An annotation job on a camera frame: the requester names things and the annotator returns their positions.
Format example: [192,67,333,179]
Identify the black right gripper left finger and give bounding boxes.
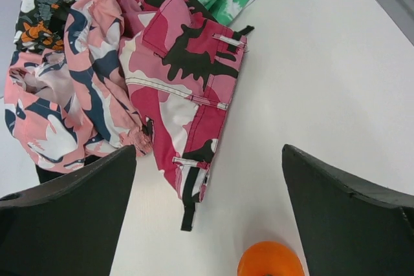
[1,146,136,275]

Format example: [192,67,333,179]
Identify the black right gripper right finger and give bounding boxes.
[282,144,413,276]

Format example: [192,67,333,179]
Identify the pink navy patterned cloth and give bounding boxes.
[5,0,152,165]

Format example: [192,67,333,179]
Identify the black orange patterned cloth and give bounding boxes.
[14,0,78,54]

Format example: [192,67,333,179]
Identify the orange fruit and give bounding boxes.
[237,241,305,276]

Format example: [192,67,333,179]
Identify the pink camouflage trousers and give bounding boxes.
[118,0,252,231]

